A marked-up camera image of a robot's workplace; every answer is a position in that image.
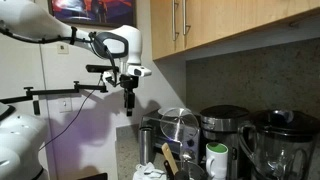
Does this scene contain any steel cabinet handle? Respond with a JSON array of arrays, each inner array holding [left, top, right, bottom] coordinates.
[[171, 0, 178, 42], [181, 0, 192, 36]]

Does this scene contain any thin black camera cable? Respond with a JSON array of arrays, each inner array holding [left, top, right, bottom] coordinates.
[[38, 73, 104, 152]]

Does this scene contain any framed wall picture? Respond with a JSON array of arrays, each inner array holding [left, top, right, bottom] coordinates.
[[47, 0, 138, 29]]

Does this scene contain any silver toaster oven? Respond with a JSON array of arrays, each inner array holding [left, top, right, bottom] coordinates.
[[138, 108, 202, 164]]

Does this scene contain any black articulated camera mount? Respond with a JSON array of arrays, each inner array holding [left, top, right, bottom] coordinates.
[[0, 79, 109, 116]]

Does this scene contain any wooden spatula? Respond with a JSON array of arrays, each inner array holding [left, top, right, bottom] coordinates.
[[161, 142, 180, 175]]

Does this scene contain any stainless steel flask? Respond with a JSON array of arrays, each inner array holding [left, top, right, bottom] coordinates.
[[138, 125, 155, 167]]

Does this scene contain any glass blender jar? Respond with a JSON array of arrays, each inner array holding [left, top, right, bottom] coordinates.
[[237, 109, 320, 180]]

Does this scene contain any small white wall outlet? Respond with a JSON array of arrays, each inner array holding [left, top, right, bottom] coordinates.
[[56, 43, 70, 55]]

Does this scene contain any white mug green inside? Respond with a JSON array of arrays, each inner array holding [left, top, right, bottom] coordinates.
[[205, 141, 230, 180]]

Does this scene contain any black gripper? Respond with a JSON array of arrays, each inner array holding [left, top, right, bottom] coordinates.
[[119, 74, 139, 117]]

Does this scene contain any white light switch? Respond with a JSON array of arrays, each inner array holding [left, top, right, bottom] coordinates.
[[59, 96, 73, 114]]

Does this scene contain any wooden wall cabinet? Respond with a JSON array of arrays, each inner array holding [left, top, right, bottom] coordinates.
[[149, 0, 320, 62]]

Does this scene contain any black steel coffee maker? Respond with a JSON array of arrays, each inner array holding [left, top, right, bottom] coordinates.
[[199, 104, 252, 180]]

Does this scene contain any black kitchen utensil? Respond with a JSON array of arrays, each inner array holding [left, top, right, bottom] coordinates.
[[163, 159, 190, 180]]

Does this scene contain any white crumpled cloth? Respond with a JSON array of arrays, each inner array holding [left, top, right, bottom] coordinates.
[[132, 162, 167, 180]]

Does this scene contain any glass lid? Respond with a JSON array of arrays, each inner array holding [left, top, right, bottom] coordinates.
[[159, 107, 200, 163]]

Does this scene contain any black bar camera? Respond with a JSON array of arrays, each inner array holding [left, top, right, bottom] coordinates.
[[85, 64, 118, 74]]

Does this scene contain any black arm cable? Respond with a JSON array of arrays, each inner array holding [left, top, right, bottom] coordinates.
[[0, 25, 120, 88]]

